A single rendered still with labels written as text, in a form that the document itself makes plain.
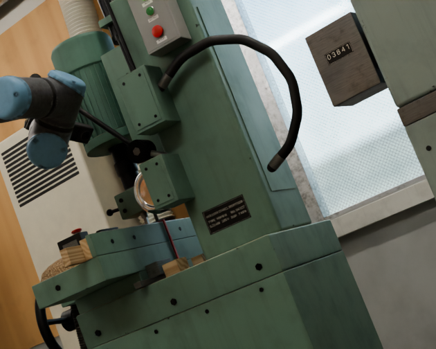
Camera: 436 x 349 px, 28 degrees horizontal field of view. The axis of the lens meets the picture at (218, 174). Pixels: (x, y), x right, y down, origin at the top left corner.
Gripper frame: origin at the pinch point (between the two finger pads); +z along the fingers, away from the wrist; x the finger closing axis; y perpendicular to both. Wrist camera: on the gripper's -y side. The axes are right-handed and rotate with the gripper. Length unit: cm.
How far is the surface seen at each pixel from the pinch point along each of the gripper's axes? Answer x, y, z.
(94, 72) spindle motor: -13.2, -5.2, 2.9
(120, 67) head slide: -18.3, -10.3, -1.9
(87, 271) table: 21, -17, -43
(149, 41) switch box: -29.9, -11.6, -16.2
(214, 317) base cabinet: 17, -47, -52
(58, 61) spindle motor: -10.8, 4.0, 8.7
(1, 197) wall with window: 113, -16, 209
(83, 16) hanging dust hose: 1, -13, 173
